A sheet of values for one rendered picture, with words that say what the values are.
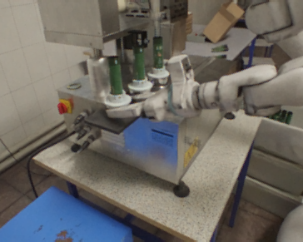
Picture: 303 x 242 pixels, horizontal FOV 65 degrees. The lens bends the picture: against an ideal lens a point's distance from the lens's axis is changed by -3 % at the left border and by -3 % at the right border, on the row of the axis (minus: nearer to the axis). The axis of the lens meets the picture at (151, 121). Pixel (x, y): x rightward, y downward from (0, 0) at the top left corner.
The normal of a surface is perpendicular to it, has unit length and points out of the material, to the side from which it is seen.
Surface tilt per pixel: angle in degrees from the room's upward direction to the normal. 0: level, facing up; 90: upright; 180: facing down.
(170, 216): 0
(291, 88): 85
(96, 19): 90
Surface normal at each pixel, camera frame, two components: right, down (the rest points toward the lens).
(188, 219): -0.04, -0.85
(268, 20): -0.68, 0.51
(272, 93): -0.47, 0.46
